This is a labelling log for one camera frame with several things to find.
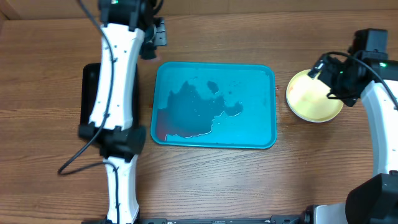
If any yellow plate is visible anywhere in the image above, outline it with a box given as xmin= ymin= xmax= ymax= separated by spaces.
xmin=286 ymin=69 xmax=343 ymax=123

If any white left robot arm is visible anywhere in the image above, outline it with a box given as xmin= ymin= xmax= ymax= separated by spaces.
xmin=79 ymin=0 xmax=167 ymax=223

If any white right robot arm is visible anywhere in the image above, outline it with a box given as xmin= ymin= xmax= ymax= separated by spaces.
xmin=302 ymin=29 xmax=397 ymax=224

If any black plastic tray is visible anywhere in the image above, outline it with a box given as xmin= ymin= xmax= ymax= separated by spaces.
xmin=80 ymin=63 xmax=140 ymax=129

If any teal plastic tray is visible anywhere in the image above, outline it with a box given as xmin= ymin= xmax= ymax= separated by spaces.
xmin=150 ymin=62 xmax=277 ymax=149

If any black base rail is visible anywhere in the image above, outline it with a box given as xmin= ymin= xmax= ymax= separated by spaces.
xmin=82 ymin=215 xmax=308 ymax=224

